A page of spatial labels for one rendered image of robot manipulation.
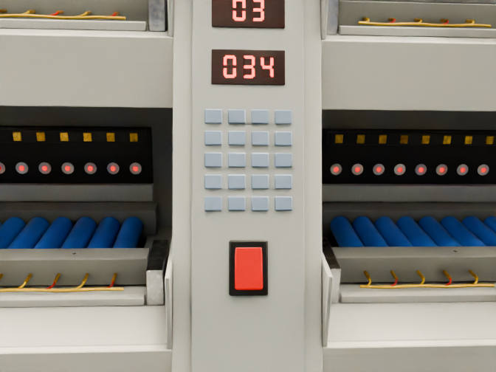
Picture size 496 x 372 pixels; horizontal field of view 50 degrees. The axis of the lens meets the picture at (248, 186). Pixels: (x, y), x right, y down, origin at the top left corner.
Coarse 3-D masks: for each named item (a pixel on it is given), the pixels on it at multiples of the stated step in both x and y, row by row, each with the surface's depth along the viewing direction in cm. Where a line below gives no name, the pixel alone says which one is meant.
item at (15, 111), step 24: (0, 120) 52; (24, 120) 52; (48, 120) 52; (72, 120) 53; (96, 120) 53; (120, 120) 53; (144, 120) 53; (168, 120) 53; (336, 120) 54; (360, 120) 54; (384, 120) 55; (408, 120) 55; (432, 120) 55; (456, 120) 55; (480, 120) 55; (168, 144) 53; (168, 168) 53; (168, 192) 53; (168, 216) 53
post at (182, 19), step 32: (192, 0) 34; (320, 0) 34; (320, 32) 34; (320, 64) 34; (320, 96) 34; (320, 128) 34; (320, 160) 34; (320, 192) 34; (320, 224) 34; (320, 256) 34; (320, 288) 33; (320, 320) 33; (320, 352) 33
